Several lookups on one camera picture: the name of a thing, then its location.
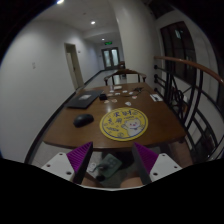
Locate white card on table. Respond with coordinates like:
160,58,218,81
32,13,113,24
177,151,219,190
114,86,122,90

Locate white door in hallway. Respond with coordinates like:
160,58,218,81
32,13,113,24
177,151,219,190
65,43,84,89

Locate glass double exit door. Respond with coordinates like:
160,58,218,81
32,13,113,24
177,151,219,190
102,47,120,70

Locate wooden stair handrail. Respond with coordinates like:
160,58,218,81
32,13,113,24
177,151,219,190
154,56,224,86

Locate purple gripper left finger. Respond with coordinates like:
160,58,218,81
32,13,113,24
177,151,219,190
40,141,94,185

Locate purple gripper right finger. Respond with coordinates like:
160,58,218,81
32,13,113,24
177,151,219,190
131,141,184,186

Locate dark framed window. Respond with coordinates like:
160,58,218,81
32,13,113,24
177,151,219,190
160,21,196,84

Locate black computer mouse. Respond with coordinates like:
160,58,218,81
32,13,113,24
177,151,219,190
73,114,94,128

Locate wooden chair behind table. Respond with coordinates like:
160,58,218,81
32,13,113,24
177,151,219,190
104,69,147,86

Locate white booklet on table edge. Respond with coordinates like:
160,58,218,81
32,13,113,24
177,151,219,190
150,94,163,102

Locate dark grey closed laptop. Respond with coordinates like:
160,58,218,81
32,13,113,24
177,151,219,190
66,90,102,109

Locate green bag under table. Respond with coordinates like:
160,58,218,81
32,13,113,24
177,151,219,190
96,154,122,178

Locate small black box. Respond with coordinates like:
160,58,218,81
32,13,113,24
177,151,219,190
99,94,108,101

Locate round yellow cat mouse pad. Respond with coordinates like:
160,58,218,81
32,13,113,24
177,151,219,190
99,107,148,142

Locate green exit sign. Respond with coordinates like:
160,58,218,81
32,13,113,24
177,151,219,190
104,41,113,45

